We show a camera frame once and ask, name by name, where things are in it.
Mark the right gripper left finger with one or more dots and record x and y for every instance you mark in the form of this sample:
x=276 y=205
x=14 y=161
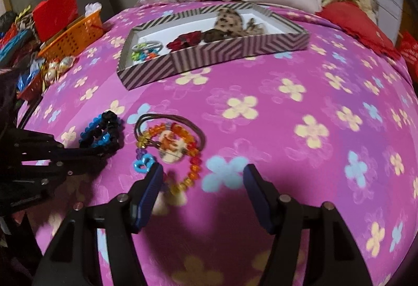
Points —
x=72 y=256

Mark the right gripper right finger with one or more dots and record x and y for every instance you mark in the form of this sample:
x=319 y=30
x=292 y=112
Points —
x=333 y=256

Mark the leopard print hair bow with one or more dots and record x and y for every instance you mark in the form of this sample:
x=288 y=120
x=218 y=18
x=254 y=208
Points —
x=232 y=24

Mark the brown fabric scrunchie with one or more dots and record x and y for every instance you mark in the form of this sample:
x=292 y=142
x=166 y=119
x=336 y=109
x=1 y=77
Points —
x=214 y=35

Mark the red small bowl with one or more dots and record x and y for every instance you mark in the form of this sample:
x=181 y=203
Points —
x=34 y=89

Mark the painted egg ornaments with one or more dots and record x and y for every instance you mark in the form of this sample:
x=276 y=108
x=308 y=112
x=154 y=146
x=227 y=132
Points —
x=57 y=68

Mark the orange plastic basket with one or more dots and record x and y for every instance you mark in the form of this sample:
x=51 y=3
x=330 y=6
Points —
x=73 y=41

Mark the pink floral bedspread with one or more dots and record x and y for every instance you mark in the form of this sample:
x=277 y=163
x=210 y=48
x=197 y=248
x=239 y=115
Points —
x=334 y=122

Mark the red paper bag left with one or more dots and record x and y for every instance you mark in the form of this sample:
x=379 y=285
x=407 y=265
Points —
x=52 y=16

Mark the red satin hair bow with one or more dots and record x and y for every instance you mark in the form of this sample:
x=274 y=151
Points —
x=184 y=41

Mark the red shopping bag right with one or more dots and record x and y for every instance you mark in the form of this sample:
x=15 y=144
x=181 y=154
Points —
x=408 y=48

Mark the striped white tray box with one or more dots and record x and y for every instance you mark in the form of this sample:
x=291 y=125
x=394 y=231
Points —
x=145 y=59

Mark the red ruffled cushion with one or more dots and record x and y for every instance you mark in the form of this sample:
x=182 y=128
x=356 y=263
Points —
x=353 y=21

